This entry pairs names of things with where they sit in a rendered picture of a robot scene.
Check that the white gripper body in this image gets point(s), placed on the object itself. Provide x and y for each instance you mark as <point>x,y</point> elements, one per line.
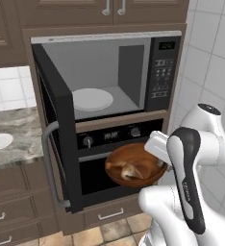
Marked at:
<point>156,144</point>

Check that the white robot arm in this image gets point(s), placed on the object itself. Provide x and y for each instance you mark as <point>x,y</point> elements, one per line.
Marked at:
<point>194,179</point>

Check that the brown wooden bowl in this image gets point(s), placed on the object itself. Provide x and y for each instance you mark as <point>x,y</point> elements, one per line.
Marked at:
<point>130,153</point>

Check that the brown chicken drumstick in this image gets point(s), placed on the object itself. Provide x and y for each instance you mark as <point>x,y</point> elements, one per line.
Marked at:
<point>125,171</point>

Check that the black microwave oven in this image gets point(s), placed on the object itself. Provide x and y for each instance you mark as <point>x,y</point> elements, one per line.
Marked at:
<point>164,80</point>

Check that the white microwave turntable plate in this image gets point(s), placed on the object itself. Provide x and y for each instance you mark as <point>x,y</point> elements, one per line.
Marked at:
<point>92,99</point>

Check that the black microwave door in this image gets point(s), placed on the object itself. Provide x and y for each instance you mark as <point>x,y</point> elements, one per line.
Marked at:
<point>64,134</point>

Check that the brown upper cupboard door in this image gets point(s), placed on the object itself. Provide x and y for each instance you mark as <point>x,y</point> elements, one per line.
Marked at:
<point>153,11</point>
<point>69,12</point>

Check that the small white plate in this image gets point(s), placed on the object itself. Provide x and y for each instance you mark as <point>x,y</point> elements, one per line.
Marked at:
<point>4,141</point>

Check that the grey oven knob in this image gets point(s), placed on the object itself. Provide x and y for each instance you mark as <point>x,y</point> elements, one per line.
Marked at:
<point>136,132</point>
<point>88,141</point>

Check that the black built-in oven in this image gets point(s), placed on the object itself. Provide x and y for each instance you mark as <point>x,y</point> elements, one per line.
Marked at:
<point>93,179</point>

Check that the brown drawer under oven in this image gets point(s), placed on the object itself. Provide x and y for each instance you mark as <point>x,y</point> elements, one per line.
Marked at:
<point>92,215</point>

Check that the brown base drawer front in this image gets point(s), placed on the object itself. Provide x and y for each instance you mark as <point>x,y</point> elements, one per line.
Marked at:
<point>12,182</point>
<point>18,211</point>
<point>24,235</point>

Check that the brown wall cupboard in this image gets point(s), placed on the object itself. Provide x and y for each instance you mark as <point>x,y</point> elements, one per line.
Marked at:
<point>5,32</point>

